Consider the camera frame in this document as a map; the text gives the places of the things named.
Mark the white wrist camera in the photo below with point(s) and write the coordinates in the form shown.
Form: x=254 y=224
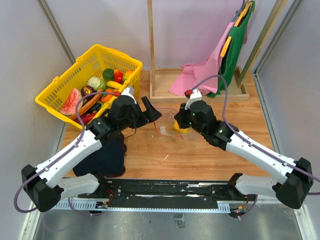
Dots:
x=193 y=96
x=128 y=91

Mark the orange carrot toy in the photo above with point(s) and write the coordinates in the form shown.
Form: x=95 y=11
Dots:
x=95 y=97

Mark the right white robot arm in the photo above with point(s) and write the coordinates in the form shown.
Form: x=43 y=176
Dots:
x=289 y=180

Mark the yellow plastic shopping basket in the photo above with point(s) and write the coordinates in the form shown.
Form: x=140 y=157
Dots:
x=92 y=63

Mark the right wooden rack post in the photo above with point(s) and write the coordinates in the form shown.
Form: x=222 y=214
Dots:
x=272 y=19

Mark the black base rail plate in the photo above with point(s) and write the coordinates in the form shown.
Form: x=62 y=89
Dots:
x=157 y=194

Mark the green lime toy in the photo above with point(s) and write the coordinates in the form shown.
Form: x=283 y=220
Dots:
x=108 y=74

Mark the orange bell pepper toy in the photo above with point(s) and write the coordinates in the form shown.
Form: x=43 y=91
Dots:
x=106 y=97

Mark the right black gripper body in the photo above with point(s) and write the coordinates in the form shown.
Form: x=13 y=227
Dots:
x=186 y=119

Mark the purple mangosteen toy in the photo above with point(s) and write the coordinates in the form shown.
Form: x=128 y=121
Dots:
x=87 y=90

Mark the red chili pepper toy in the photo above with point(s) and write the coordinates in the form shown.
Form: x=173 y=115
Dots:
x=86 y=118

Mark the left wooden rack post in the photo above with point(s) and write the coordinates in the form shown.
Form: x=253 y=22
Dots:
x=152 y=49

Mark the clear zip top bag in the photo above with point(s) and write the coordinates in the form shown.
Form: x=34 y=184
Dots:
x=167 y=126

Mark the orange fruit toy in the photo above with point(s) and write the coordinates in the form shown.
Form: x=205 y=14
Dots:
x=126 y=75

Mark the wooden rack post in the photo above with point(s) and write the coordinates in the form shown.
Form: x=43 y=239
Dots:
x=152 y=49
x=272 y=19

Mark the green garment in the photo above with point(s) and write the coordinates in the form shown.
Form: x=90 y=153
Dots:
x=234 y=41

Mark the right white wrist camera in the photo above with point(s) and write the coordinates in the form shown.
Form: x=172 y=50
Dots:
x=193 y=96

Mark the dark navy folded cloth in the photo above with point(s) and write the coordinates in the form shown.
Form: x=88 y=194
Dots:
x=108 y=161

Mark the red bell pepper toy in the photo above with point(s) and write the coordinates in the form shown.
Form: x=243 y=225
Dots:
x=118 y=76

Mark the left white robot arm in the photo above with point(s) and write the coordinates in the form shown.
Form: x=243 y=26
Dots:
x=45 y=184

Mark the green cabbage toy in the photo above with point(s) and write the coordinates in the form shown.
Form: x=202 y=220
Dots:
x=97 y=83

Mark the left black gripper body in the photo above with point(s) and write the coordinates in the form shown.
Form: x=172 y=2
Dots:
x=137 y=118

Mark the black grape bunch toy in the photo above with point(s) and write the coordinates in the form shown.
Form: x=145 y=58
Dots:
x=95 y=108

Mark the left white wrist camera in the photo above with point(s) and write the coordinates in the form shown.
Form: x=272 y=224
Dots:
x=128 y=91

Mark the watermelon slice toy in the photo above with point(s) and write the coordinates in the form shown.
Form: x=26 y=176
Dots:
x=69 y=108

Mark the pink garment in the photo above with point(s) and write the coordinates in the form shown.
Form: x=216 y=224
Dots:
x=193 y=73

